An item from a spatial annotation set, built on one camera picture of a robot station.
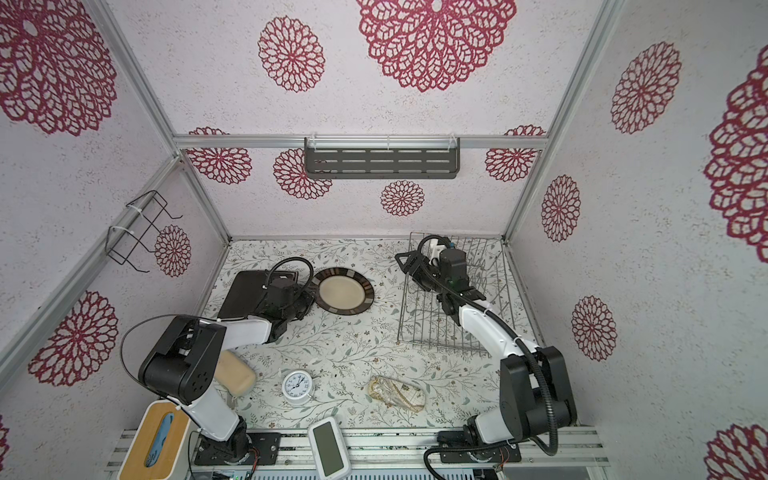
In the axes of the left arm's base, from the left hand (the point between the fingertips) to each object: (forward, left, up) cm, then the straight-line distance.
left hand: (320, 292), depth 97 cm
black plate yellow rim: (+2, +26, -3) cm, 26 cm away
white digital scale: (-44, -7, -2) cm, 44 cm away
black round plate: (+4, -7, -6) cm, 10 cm away
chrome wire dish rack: (-9, -34, -4) cm, 35 cm away
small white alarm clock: (-29, +3, -2) cm, 29 cm away
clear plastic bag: (-31, -24, -3) cm, 39 cm away
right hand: (-1, -26, +18) cm, 31 cm away
